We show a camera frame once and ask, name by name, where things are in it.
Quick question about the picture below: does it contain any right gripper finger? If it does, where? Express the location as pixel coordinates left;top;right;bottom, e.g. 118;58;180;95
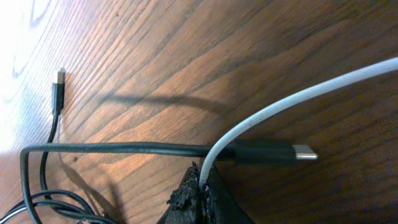
158;162;254;224

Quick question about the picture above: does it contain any white cable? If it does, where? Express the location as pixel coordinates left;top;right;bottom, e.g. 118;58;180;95
198;56;398;187

